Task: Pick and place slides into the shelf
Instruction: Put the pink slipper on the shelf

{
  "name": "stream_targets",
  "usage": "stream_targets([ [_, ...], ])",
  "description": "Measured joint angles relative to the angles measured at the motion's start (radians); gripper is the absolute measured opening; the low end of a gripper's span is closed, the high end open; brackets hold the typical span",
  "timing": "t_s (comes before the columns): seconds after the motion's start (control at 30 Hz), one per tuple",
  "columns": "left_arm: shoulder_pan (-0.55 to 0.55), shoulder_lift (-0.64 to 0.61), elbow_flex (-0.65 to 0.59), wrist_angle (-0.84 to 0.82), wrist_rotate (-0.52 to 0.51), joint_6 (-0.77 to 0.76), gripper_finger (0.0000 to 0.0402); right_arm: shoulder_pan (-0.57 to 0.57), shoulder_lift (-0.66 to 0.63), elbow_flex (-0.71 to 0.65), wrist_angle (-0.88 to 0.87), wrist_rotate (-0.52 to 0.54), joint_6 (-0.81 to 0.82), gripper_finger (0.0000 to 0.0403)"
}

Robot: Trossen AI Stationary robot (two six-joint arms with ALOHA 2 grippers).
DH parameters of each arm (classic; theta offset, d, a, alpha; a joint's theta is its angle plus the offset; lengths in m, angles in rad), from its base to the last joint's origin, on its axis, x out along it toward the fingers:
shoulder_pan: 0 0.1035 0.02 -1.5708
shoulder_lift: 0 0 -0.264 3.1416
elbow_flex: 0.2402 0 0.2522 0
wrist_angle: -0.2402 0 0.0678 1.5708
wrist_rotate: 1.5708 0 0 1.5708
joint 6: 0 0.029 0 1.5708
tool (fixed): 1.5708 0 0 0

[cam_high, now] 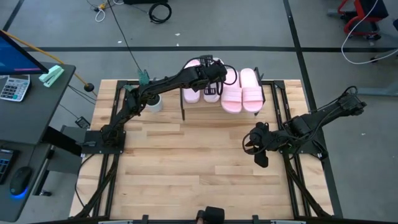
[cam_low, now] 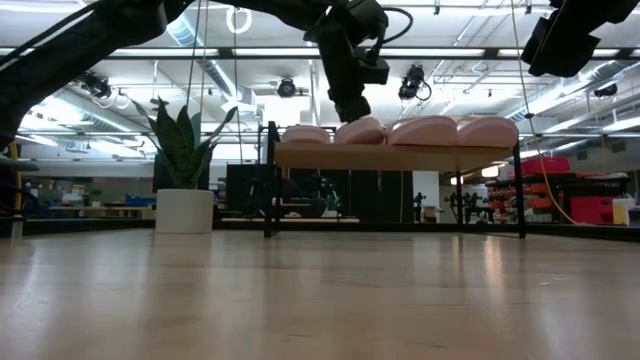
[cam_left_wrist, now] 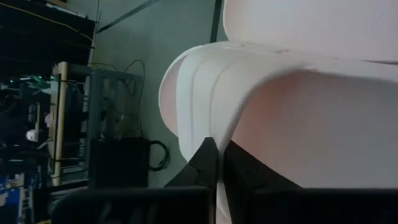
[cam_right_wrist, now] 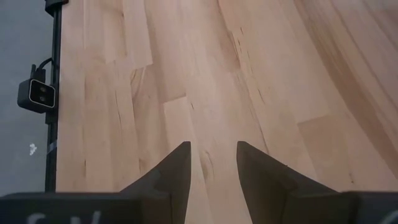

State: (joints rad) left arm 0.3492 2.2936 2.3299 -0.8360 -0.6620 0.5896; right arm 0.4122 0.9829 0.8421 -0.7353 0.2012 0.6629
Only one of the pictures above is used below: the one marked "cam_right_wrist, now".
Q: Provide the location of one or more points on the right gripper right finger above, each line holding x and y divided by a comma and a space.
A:
258, 174

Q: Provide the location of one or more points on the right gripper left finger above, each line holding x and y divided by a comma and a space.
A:
177, 174

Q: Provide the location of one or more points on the white floor scrap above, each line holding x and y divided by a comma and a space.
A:
32, 149

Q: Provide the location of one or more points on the black table-level camera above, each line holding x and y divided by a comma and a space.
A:
37, 95

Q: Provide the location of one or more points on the black metal table frame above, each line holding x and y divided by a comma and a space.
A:
55, 46

